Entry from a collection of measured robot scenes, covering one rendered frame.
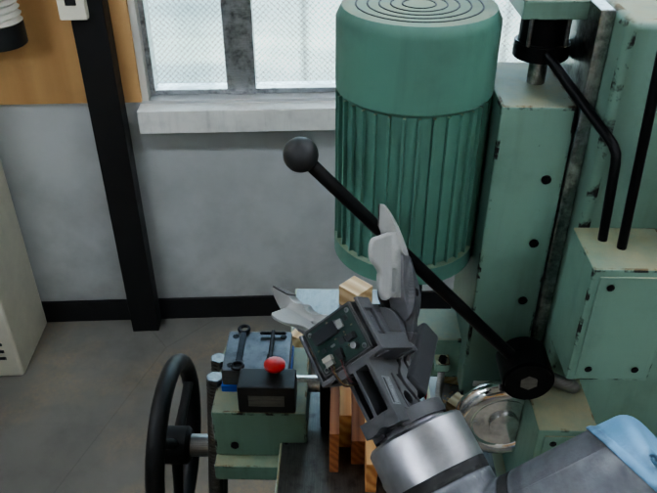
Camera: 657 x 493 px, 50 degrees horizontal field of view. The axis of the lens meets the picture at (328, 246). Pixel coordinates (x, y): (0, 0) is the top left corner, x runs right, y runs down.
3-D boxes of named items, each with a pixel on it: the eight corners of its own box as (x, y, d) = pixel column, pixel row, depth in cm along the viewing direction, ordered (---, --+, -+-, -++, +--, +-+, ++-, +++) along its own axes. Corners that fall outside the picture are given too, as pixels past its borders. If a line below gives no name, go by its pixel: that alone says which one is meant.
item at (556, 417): (508, 439, 96) (522, 375, 89) (561, 440, 95) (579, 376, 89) (523, 500, 88) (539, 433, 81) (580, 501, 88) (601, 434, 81)
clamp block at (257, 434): (229, 384, 117) (225, 343, 112) (311, 386, 116) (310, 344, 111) (215, 457, 104) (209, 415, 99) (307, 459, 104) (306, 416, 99)
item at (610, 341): (547, 332, 85) (572, 226, 77) (624, 334, 85) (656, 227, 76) (566, 382, 78) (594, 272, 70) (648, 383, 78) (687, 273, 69)
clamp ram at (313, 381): (284, 382, 112) (282, 339, 107) (330, 383, 112) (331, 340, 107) (280, 426, 105) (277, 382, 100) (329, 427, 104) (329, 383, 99)
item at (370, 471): (362, 369, 115) (363, 342, 112) (371, 369, 115) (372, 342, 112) (365, 492, 96) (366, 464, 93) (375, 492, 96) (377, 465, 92)
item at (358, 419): (350, 352, 119) (350, 330, 116) (361, 352, 119) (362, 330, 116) (350, 464, 100) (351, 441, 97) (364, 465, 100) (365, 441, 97)
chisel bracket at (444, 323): (359, 350, 107) (360, 306, 102) (453, 352, 106) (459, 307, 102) (360, 386, 100) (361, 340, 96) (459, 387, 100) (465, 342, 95)
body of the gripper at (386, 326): (355, 287, 62) (420, 413, 57) (399, 292, 69) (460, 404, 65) (292, 332, 65) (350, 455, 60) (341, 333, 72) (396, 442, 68)
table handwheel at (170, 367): (188, 417, 134) (162, 316, 114) (293, 419, 134) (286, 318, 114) (157, 573, 113) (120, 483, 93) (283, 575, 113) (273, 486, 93)
